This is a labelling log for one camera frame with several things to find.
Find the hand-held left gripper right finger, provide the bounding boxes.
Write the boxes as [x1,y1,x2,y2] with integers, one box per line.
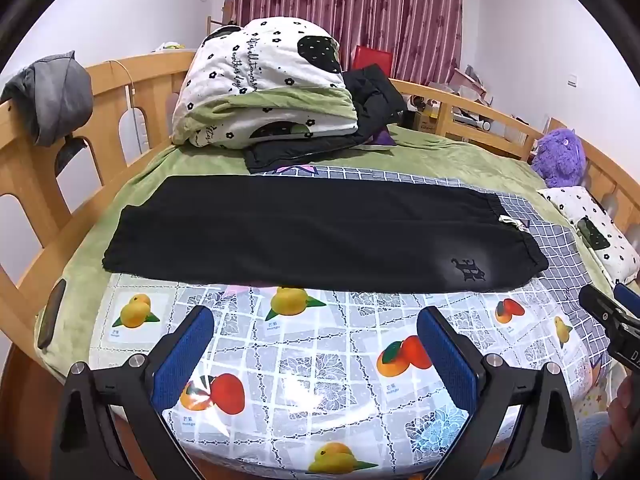
[416,305,583,480]

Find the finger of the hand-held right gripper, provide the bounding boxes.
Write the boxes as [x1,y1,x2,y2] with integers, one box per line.
[613,282,640,322]
[579,284,632,332]

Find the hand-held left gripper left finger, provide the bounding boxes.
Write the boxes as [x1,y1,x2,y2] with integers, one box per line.
[50,304,216,480]

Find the black pants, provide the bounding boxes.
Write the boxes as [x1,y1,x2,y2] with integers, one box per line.
[101,175,550,293]

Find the person's right hand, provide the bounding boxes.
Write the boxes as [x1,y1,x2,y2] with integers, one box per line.
[594,374,640,478]

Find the white flower pillow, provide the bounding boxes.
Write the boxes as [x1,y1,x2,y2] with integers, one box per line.
[537,186,639,284]

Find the fruit print plastic tablecloth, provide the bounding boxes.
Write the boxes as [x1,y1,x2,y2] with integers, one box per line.
[89,275,617,476]

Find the black phone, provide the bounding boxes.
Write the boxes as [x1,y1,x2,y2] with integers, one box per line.
[37,279,68,351]

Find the purple plush toy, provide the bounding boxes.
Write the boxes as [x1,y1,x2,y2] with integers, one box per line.
[531,128,585,189]

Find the green fleece blanket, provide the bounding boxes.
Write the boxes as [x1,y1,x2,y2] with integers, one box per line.
[34,124,617,377]

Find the purple booklet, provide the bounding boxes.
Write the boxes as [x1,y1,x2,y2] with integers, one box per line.
[366,127,399,152]

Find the cardboard box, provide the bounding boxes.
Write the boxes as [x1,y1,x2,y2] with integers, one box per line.
[412,109,444,136]

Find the black padded jacket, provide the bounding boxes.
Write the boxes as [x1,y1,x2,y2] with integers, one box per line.
[243,64,408,175]

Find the grey cloth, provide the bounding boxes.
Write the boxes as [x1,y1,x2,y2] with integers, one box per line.
[0,51,95,176]

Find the folded white flower quilt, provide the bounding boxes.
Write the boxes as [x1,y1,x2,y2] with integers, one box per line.
[171,17,360,150]

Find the red box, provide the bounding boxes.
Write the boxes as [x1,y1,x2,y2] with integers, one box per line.
[350,45,394,74]

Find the dark red curtain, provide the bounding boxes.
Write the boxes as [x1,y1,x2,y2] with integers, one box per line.
[223,0,464,87]

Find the wooden bed frame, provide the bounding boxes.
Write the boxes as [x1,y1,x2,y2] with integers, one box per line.
[0,49,640,480]

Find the white cable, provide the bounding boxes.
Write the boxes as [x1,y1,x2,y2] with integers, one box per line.
[102,59,139,112]

